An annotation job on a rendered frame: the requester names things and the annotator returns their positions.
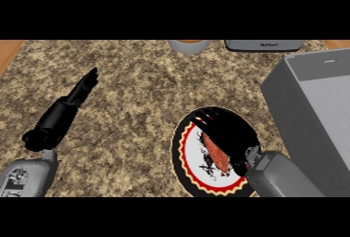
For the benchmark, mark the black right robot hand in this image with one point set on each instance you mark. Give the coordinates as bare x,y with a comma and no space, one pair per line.
229,132

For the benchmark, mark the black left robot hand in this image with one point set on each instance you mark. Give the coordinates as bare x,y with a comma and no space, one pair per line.
57,118

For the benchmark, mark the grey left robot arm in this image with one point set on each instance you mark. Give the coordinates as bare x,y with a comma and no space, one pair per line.
26,177

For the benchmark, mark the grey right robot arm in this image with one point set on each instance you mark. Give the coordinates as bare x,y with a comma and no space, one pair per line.
280,176

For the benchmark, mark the sweet potato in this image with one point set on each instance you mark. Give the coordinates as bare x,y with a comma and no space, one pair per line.
215,154

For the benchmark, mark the black red white patterned plate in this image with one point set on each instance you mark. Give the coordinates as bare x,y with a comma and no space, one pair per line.
200,172

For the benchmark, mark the grey box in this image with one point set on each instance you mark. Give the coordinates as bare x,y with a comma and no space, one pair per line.
315,123

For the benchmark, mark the grey flat appliance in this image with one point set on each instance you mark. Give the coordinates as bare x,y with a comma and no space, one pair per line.
263,45

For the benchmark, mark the grey cup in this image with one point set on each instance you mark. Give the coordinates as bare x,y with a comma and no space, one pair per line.
188,46

